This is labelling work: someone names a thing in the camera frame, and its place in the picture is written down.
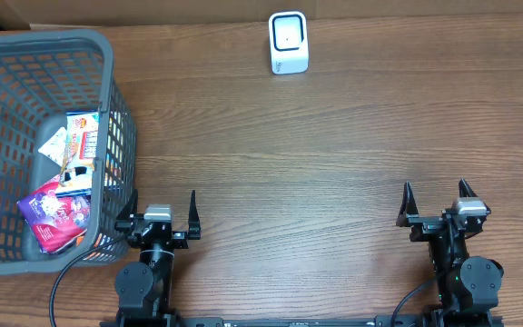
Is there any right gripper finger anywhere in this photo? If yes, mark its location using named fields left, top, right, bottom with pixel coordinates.
left=396, top=182, right=419, bottom=227
left=459, top=178, right=477, bottom=198

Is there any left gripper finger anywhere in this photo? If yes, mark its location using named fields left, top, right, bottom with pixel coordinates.
left=116, top=189, right=138, bottom=222
left=188, top=190, right=200, bottom=233

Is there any purple red snack pouch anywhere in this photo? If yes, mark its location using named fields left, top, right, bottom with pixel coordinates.
left=16, top=183, right=91, bottom=253

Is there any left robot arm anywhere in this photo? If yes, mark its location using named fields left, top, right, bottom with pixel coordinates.
left=114, top=191, right=202, bottom=327

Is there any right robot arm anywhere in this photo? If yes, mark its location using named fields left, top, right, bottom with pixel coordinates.
left=396, top=180, right=504, bottom=326

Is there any yellow snack bag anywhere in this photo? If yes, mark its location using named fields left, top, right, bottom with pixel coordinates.
left=56, top=112, right=99, bottom=197

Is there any grey plastic mesh basket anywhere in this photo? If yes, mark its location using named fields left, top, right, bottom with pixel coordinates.
left=0, top=29, right=137, bottom=275

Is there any white barcode scanner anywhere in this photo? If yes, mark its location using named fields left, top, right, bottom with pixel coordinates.
left=268, top=11, right=310, bottom=74

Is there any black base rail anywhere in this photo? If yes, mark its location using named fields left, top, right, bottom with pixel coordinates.
left=100, top=313, right=504, bottom=327

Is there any white tube with gold cap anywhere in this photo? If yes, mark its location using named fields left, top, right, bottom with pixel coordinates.
left=38, top=127, right=67, bottom=167

